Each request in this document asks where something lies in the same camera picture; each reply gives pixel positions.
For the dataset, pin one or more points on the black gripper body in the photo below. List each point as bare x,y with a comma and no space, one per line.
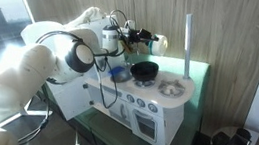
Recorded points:
134,35

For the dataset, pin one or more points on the white bowl teal rim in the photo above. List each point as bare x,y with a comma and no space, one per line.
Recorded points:
160,46

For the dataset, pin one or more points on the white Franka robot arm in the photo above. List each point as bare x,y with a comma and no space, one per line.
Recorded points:
30,82

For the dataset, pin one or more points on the black pot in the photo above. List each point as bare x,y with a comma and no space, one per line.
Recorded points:
144,70

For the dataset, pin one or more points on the blue item beside sink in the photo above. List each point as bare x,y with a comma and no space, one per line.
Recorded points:
115,71

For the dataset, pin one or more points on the grey toy stove burner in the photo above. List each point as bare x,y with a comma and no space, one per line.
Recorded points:
171,88

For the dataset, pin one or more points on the white toy kitchen stove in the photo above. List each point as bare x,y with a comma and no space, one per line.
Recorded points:
197,73

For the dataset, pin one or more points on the grey stove knob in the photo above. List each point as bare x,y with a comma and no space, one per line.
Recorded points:
153,108
130,98
141,102

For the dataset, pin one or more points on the white toy kitchen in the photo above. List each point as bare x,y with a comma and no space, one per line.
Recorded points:
161,112

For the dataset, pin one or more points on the white toy cabinet door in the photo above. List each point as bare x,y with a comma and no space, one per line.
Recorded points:
120,112

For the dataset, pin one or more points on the toy oven door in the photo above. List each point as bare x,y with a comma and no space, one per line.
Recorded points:
146,125

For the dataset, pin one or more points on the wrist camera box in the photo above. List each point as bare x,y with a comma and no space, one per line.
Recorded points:
129,24

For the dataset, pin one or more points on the silver kitchen post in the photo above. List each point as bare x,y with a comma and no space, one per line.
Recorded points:
187,44

